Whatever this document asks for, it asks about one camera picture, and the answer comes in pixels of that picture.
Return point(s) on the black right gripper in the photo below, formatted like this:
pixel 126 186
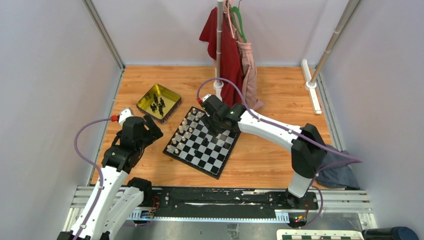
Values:
pixel 210 120

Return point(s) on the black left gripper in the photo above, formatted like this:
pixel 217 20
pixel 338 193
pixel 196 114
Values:
pixel 154 130

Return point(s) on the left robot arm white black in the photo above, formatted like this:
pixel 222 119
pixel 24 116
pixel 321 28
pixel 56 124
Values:
pixel 103 215

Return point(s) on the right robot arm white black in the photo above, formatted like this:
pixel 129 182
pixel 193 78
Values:
pixel 305 144

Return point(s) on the black pieces in tin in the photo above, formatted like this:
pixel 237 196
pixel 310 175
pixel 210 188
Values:
pixel 157 106

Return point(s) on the white chess pieces row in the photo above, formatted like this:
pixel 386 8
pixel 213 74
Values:
pixel 189 136

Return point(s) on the yellow square tin box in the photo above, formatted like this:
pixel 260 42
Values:
pixel 172 102

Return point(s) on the white clothes rack pole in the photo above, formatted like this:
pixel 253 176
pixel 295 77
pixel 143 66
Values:
pixel 218 84

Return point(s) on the black white chessboard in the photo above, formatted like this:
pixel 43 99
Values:
pixel 210 159

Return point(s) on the pink hanging garment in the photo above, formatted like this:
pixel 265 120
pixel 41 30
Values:
pixel 248 66

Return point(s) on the red hanging shirt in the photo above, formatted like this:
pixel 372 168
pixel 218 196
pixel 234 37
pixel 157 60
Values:
pixel 230 63

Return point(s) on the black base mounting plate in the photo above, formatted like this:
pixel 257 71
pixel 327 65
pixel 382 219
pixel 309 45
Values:
pixel 221 203

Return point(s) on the white rack foot bar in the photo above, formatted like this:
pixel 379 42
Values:
pixel 310 87

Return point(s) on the green clothes hanger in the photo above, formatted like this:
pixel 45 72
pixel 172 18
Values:
pixel 236 17

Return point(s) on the grey crumpled cloth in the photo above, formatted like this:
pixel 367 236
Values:
pixel 338 176

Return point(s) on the silver diagonal rack pole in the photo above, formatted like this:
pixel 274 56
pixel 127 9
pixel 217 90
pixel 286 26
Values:
pixel 348 13

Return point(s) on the dark blue object corner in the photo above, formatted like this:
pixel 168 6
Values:
pixel 391 233

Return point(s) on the aluminium frame rail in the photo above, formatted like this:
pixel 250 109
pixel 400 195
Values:
pixel 340 205

